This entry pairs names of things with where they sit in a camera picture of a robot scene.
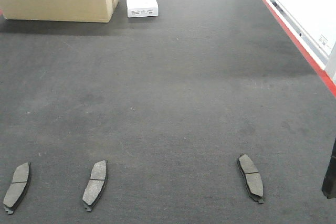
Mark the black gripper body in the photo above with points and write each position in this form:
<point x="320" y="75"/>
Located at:
<point x="328" y="185"/>

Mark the dark grey brake pad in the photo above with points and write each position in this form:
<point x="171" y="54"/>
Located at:
<point x="95" y="186"/>
<point x="18" y="187"/>
<point x="252" y="178"/>

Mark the red conveyor frame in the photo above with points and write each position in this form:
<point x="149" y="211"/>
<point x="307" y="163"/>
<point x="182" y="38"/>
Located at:
<point x="302" y="46"/>

